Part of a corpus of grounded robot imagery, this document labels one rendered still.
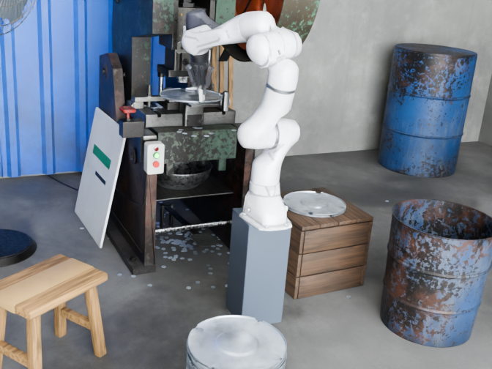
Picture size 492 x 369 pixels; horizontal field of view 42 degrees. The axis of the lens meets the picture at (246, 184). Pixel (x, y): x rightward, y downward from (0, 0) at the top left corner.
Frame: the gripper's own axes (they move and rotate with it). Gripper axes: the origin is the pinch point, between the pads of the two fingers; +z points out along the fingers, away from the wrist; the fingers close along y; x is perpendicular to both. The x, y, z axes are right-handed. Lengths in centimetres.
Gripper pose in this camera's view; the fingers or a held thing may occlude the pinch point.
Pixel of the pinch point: (201, 94)
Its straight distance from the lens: 284.5
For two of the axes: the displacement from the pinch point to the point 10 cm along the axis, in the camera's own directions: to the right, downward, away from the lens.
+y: 9.5, 1.7, -2.5
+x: 3.0, -5.9, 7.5
